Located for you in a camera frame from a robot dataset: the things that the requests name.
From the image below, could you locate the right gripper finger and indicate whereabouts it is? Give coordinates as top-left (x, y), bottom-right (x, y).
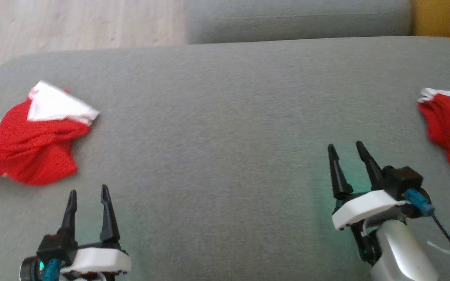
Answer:
top-left (327, 144), bottom-right (354, 199)
top-left (356, 141), bottom-right (386, 192)

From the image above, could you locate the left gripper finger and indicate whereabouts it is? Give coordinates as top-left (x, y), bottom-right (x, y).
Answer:
top-left (60, 190), bottom-right (78, 240)
top-left (99, 185), bottom-right (121, 242)

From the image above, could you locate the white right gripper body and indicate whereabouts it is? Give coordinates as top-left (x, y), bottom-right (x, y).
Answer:
top-left (332, 190), bottom-right (405, 267)

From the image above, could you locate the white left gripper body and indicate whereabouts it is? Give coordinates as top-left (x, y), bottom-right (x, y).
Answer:
top-left (59, 239), bottom-right (132, 281)

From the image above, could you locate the red shirt with white sleeves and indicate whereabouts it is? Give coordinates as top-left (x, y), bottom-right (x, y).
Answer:
top-left (0, 81), bottom-right (100, 186)

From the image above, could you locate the grey sofa seat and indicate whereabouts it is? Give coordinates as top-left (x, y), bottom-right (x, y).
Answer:
top-left (0, 36), bottom-right (450, 281)

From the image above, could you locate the grey sofa section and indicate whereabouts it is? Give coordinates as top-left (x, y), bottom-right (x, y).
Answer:
top-left (186, 0), bottom-right (413, 44)

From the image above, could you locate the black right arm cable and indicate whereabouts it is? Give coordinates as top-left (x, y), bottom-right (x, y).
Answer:
top-left (430, 213), bottom-right (450, 281)

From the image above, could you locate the white cable tie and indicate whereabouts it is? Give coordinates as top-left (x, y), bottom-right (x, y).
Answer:
top-left (427, 241), bottom-right (450, 255)

